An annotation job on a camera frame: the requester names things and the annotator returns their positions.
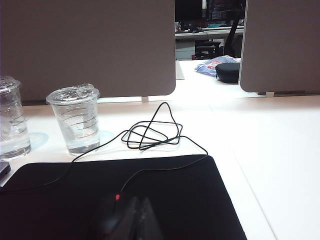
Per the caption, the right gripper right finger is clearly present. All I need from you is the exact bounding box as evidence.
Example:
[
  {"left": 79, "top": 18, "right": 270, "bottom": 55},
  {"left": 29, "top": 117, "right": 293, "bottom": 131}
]
[{"left": 139, "top": 196, "right": 164, "bottom": 240}]

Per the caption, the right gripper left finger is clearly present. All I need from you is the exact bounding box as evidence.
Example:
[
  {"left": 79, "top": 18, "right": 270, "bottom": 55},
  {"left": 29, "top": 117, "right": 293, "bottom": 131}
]
[{"left": 117, "top": 196, "right": 141, "bottom": 240}]

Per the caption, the clear lidded plastic cup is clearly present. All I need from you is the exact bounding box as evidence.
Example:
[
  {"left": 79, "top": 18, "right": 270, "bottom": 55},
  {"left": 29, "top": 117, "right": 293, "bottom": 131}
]
[{"left": 45, "top": 83, "right": 101, "bottom": 157}]

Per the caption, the silver Dell laptop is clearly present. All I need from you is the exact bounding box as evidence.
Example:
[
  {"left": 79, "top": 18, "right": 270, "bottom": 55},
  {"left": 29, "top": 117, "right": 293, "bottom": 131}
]
[{"left": 0, "top": 161, "right": 12, "bottom": 187}]

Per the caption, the clear cup with mermaid logo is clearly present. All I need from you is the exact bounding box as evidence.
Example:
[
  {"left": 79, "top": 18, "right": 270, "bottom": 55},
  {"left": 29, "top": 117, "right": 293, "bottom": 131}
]
[{"left": 0, "top": 75, "right": 32, "bottom": 161}]

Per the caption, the black computer mouse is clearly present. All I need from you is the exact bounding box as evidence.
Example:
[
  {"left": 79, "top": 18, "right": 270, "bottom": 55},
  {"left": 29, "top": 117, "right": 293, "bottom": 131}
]
[{"left": 96, "top": 192, "right": 136, "bottom": 240}]

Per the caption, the black mouse pad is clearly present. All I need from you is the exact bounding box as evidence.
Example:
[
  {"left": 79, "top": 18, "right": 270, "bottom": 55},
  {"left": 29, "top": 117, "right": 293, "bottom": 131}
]
[{"left": 0, "top": 154, "right": 248, "bottom": 240}]

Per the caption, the blue plastic bag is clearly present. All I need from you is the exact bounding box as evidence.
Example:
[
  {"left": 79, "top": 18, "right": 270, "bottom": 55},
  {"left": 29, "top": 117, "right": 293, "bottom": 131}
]
[{"left": 194, "top": 56, "right": 242, "bottom": 78}]

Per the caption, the black round zip case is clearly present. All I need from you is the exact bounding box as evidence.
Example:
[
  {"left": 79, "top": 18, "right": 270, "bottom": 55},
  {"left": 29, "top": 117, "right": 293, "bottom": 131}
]
[{"left": 215, "top": 62, "right": 241, "bottom": 84}]

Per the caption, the wide grey divider panel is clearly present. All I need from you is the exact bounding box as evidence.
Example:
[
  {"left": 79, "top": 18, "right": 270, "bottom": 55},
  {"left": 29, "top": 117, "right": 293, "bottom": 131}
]
[{"left": 0, "top": 0, "right": 177, "bottom": 102}]

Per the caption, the black office chair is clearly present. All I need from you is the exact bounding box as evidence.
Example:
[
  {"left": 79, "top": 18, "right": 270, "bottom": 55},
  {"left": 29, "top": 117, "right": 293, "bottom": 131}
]
[{"left": 194, "top": 41, "right": 224, "bottom": 61}]

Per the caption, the white background desk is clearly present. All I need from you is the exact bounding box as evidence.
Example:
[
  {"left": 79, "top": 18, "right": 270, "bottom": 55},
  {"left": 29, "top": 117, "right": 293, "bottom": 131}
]
[{"left": 174, "top": 26, "right": 245, "bottom": 39}]

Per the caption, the narrow grey divider panel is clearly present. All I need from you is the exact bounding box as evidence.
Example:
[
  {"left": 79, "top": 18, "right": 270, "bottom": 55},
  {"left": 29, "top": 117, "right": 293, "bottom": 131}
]
[{"left": 238, "top": 0, "right": 320, "bottom": 94}]

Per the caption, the black mouse cable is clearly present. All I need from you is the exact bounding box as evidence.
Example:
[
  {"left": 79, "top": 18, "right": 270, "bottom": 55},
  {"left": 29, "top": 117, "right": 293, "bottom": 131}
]
[{"left": 0, "top": 101, "right": 209, "bottom": 198}]

